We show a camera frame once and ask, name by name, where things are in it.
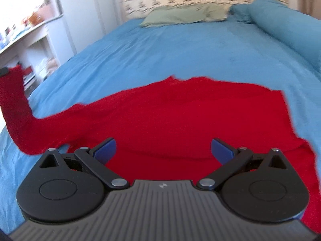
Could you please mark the blue bed sheet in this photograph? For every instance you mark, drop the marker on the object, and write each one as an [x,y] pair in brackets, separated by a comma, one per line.
[155,55]

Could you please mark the rolled blue duvet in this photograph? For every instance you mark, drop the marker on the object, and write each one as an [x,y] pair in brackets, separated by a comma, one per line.
[280,27]

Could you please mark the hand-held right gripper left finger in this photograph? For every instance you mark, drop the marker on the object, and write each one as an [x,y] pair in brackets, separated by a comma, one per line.
[107,151]

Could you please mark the white shelf unit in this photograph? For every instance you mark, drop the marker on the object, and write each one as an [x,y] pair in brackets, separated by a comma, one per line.
[27,42]

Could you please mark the green pillow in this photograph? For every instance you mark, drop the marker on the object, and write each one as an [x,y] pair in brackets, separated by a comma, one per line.
[185,15]

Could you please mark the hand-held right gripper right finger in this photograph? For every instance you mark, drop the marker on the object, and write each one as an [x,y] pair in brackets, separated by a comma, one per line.
[220,150]

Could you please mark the white wardrobe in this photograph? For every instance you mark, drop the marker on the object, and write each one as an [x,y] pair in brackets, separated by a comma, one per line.
[85,17]

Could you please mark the red knit sweater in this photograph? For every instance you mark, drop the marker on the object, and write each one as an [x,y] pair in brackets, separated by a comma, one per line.
[175,115]

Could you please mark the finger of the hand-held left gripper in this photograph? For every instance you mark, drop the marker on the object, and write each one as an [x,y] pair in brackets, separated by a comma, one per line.
[3,71]

